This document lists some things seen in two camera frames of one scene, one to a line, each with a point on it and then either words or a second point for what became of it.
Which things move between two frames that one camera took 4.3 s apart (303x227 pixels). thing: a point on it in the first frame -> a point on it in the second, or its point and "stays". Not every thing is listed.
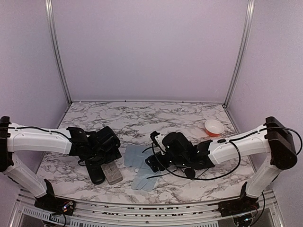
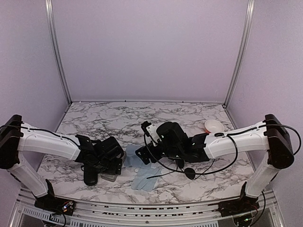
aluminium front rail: [23, 213] stays
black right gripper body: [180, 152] -> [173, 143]
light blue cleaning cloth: [135, 155] stays
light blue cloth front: [142, 171] stays
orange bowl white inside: [213, 128] stays
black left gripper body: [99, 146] -> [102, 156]
